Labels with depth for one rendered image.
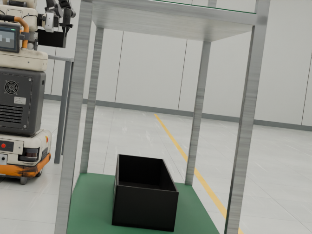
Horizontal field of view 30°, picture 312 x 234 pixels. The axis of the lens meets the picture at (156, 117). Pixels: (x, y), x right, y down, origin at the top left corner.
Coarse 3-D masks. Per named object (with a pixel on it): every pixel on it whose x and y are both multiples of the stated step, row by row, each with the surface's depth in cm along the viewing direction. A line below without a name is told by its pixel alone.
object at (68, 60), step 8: (48, 56) 430; (56, 56) 430; (72, 64) 472; (64, 72) 432; (64, 80) 432; (64, 88) 432; (64, 96) 433; (64, 104) 433; (64, 112) 434; (64, 120) 435; (64, 128) 476; (64, 136) 476; (56, 144) 436; (56, 152) 436; (56, 160) 437
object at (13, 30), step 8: (0, 24) 341; (8, 24) 341; (16, 24) 343; (0, 32) 343; (8, 32) 343; (16, 32) 343; (24, 32) 349; (0, 40) 346; (8, 40) 346; (16, 40) 346; (0, 48) 348; (8, 48) 348; (16, 48) 348
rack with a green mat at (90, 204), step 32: (96, 0) 137; (128, 0) 138; (160, 0) 139; (256, 0) 142; (96, 32) 224; (160, 32) 210; (192, 32) 190; (224, 32) 173; (256, 32) 140; (96, 64) 225; (256, 64) 141; (256, 96) 142; (192, 128) 230; (64, 160) 140; (192, 160) 230; (64, 192) 141; (96, 192) 197; (192, 192) 217; (64, 224) 142; (96, 224) 158; (192, 224) 171
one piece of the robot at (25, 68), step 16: (0, 16) 349; (0, 64) 351; (16, 64) 351; (32, 64) 351; (0, 80) 351; (16, 80) 352; (32, 80) 352; (0, 96) 352; (16, 96) 352; (32, 96) 353; (0, 112) 353; (16, 112) 353; (32, 112) 354; (0, 128) 354; (16, 128) 354; (32, 128) 355
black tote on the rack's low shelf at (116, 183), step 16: (128, 160) 215; (144, 160) 215; (160, 160) 215; (128, 176) 215; (144, 176) 216; (160, 176) 215; (128, 192) 158; (144, 192) 159; (160, 192) 159; (176, 192) 159; (128, 208) 159; (144, 208) 159; (160, 208) 159; (176, 208) 160; (112, 224) 159; (128, 224) 159; (144, 224) 159; (160, 224) 160
